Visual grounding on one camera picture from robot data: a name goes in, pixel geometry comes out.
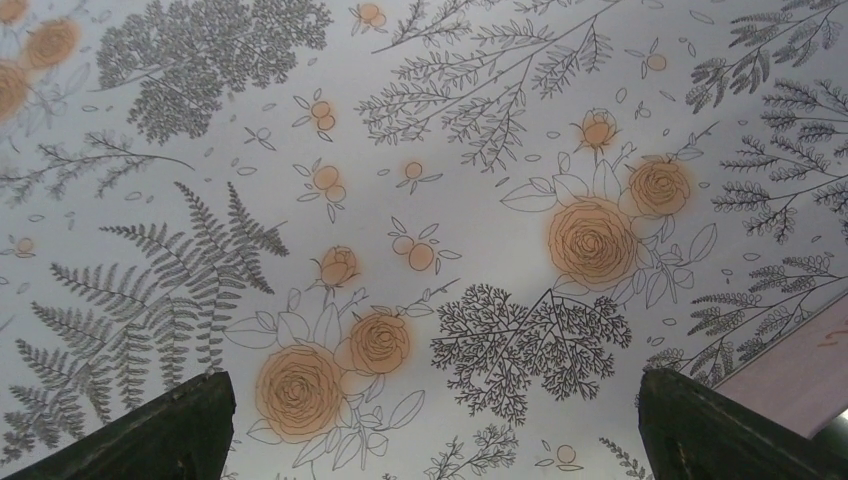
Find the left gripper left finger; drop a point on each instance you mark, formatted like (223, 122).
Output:
(185, 433)

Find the floral table mat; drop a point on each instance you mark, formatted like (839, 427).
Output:
(427, 239)

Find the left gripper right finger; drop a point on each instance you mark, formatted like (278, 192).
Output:
(690, 431)

